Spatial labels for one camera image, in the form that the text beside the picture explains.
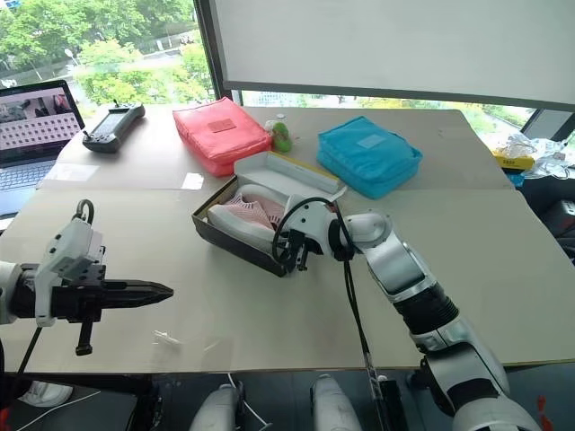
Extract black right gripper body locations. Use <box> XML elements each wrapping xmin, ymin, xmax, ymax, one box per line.
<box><xmin>274</xmin><ymin>228</ymin><xmax>316</xmax><ymax>258</ymax></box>

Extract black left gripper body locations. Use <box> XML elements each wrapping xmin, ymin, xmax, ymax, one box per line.
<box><xmin>49</xmin><ymin>264</ymin><xmax>109</xmax><ymax>356</ymax></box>

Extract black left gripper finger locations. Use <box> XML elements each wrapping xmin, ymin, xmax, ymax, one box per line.
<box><xmin>102</xmin><ymin>278</ymin><xmax>174</xmax><ymax>297</ymax></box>
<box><xmin>101</xmin><ymin>290</ymin><xmax>174</xmax><ymax>310</ymax></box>

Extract dark cardboard shoebox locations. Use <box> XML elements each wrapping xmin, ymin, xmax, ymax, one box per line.
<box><xmin>191</xmin><ymin>150</ymin><xmax>348</xmax><ymax>277</ymax></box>

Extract open laptop computer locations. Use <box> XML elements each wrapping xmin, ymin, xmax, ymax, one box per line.
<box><xmin>0</xmin><ymin>79</ymin><xmax>86</xmax><ymax>217</ymax></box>

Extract white pink knit shoe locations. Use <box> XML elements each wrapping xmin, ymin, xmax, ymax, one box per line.
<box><xmin>206</xmin><ymin>197</ymin><xmax>283</xmax><ymax>240</ymax></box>
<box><xmin>233</xmin><ymin>183</ymin><xmax>291</xmax><ymax>221</ymax></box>

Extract white sneaker on floor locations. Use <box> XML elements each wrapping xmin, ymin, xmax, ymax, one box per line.
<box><xmin>16</xmin><ymin>380</ymin><xmax>74</xmax><ymax>409</ymax></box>

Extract green plush toy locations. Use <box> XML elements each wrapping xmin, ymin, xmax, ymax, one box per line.
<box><xmin>271</xmin><ymin>119</ymin><xmax>295</xmax><ymax>154</ymax></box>

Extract blue fabric storage bag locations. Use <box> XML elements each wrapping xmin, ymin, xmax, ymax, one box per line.
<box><xmin>315</xmin><ymin>116</ymin><xmax>424</xmax><ymax>200</ymax></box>

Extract pink fabric storage bag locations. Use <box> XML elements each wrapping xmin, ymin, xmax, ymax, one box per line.
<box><xmin>172</xmin><ymin>97</ymin><xmax>274</xmax><ymax>178</ymax></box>

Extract black remote controller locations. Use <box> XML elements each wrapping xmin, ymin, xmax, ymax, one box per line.
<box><xmin>82</xmin><ymin>99</ymin><xmax>146</xmax><ymax>154</ymax></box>

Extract black box under table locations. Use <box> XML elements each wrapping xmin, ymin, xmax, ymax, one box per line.
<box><xmin>367</xmin><ymin>377</ymin><xmax>409</xmax><ymax>431</ymax></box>

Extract white roller blind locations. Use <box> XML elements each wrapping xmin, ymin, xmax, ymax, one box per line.
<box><xmin>209</xmin><ymin>0</ymin><xmax>575</xmax><ymax>112</ymax></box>

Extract yellow cardboard box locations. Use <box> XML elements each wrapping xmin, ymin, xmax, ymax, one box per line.
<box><xmin>491</xmin><ymin>149</ymin><xmax>536</xmax><ymax>171</ymax></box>

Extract crumpled clear plastic bags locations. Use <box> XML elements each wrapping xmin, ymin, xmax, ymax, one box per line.
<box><xmin>506</xmin><ymin>132</ymin><xmax>575</xmax><ymax>180</ymax></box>

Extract grey framed screen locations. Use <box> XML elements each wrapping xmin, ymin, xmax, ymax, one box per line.
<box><xmin>519</xmin><ymin>107</ymin><xmax>575</xmax><ymax>141</ymax></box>

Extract red plastic object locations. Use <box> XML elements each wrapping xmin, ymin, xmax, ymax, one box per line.
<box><xmin>535</xmin><ymin>393</ymin><xmax>553</xmax><ymax>428</ymax></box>

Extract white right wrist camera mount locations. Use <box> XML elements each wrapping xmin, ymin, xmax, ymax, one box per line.
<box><xmin>279</xmin><ymin>197</ymin><xmax>336</xmax><ymax>258</ymax></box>

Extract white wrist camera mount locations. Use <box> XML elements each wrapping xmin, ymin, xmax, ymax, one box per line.
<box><xmin>33</xmin><ymin>218</ymin><xmax>107</xmax><ymax>328</ymax></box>
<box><xmin>279</xmin><ymin>197</ymin><xmax>336</xmax><ymax>258</ymax></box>

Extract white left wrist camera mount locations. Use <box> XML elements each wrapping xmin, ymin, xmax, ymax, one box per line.
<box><xmin>33</xmin><ymin>218</ymin><xmax>107</xmax><ymax>328</ymax></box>

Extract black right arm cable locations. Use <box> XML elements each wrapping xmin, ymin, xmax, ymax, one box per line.
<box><xmin>270</xmin><ymin>197</ymin><xmax>388</xmax><ymax>431</ymax></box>

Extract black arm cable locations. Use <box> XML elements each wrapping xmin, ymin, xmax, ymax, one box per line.
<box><xmin>15</xmin><ymin>198</ymin><xmax>96</xmax><ymax>376</ymax></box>
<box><xmin>270</xmin><ymin>197</ymin><xmax>388</xmax><ymax>431</ymax></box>

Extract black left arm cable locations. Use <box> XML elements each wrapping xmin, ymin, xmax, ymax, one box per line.
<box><xmin>15</xmin><ymin>198</ymin><xmax>96</xmax><ymax>376</ymax></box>

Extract white floor cable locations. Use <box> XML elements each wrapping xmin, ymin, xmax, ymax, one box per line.
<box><xmin>8</xmin><ymin>388</ymin><xmax>102</xmax><ymax>431</ymax></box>

